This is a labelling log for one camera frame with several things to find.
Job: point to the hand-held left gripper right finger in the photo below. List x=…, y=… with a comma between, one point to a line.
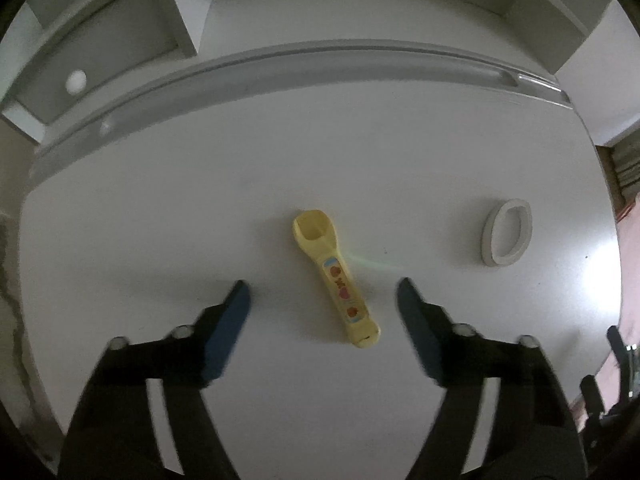
x=420, y=332

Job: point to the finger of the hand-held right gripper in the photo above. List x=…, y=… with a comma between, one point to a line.
x=616, y=345

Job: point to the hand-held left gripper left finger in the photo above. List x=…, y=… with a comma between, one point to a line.
x=229, y=332

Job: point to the yellow plastic scoop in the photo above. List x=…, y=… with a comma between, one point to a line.
x=337, y=280

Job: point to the pink blanket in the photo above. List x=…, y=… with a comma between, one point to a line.
x=629, y=270

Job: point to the white tape roll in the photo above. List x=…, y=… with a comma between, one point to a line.
x=487, y=240

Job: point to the stack of pale boards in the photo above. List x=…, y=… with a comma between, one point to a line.
x=627, y=165

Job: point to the white round knob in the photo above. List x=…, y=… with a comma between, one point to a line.
x=76, y=81

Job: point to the white desk shelf unit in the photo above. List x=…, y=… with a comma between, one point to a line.
x=125, y=5

